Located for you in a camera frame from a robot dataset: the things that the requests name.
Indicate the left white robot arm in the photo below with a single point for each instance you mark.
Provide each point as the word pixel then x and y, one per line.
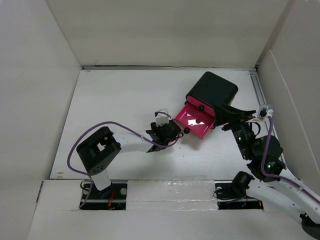
pixel 101 148

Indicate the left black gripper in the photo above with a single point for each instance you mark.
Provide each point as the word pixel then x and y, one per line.
pixel 155 128

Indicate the black drawer organizer box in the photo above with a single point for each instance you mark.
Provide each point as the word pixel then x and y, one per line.
pixel 213 90

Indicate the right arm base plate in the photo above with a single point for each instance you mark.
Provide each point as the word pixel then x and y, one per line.
pixel 228 199

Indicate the pink drawer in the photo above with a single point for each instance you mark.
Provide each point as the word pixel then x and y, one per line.
pixel 197 103
pixel 197 119

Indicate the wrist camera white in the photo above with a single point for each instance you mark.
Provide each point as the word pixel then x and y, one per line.
pixel 162 117
pixel 265 111

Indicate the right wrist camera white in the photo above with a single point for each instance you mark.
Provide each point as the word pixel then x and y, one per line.
pixel 265 111

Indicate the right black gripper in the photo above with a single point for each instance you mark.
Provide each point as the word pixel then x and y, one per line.
pixel 225 113

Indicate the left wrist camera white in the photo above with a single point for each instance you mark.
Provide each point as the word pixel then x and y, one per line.
pixel 162 117

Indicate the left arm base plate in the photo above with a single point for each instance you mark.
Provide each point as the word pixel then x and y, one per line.
pixel 114 198

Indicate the aluminium rail back edge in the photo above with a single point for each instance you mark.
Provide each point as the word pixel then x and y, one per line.
pixel 153 67

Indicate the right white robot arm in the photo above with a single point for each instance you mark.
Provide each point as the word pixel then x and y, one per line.
pixel 268 179

